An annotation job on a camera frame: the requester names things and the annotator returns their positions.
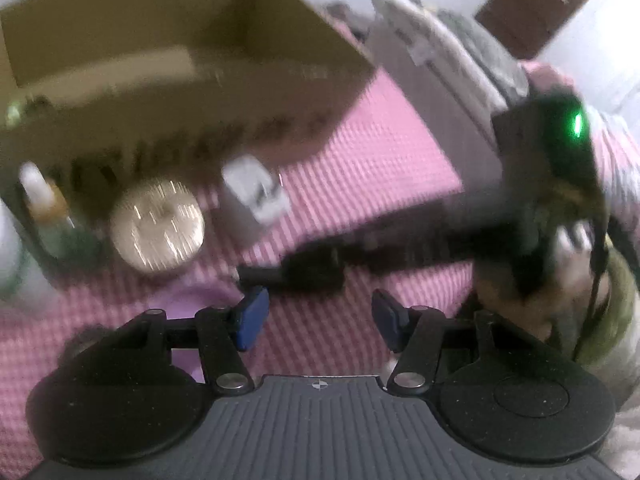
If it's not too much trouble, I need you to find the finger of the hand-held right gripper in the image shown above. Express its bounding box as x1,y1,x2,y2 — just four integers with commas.
236,210,506,295

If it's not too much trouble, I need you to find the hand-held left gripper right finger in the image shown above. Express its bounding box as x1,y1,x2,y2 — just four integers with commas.
371,289,532,396

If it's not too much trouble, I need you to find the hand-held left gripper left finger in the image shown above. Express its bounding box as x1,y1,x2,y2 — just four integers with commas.
115,285,271,397

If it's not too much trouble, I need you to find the purple round lid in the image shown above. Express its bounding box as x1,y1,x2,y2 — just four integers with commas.
149,282,242,386

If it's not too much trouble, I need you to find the round gold tin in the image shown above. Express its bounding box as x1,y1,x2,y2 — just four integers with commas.
109,178,207,272

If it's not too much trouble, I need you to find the dropper bottle with white cap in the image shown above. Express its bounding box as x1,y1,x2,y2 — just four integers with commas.
19,162,104,270

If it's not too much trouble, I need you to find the white plastic bottle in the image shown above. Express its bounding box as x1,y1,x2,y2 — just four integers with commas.
0,204,57,313

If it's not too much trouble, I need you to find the brown cardboard box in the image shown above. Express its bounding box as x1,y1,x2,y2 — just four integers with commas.
0,0,379,213

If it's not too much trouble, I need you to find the person's right forearm green sleeve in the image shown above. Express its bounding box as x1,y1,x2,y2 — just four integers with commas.
575,232,640,368

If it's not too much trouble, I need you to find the person's right hand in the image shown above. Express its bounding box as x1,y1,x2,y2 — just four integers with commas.
472,220,613,341

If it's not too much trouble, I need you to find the pink checked blanket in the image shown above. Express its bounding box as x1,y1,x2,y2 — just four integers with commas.
0,60,640,480

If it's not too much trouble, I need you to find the folded grey white bedding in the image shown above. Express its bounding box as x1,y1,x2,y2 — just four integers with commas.
367,0,532,188

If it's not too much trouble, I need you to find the brown wooden door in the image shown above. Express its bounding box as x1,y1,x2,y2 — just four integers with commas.
474,0,609,59

